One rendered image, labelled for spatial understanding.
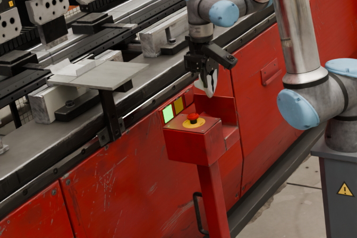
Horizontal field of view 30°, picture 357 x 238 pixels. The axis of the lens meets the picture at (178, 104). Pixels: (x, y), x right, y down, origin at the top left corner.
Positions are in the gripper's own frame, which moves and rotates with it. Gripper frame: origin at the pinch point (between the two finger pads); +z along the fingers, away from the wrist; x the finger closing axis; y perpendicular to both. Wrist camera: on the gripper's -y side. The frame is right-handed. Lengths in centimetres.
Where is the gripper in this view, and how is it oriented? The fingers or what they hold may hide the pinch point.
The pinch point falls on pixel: (212, 94)
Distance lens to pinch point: 213.8
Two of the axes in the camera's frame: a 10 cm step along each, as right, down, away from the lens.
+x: -5.5, 4.1, -7.3
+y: -8.3, -1.7, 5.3
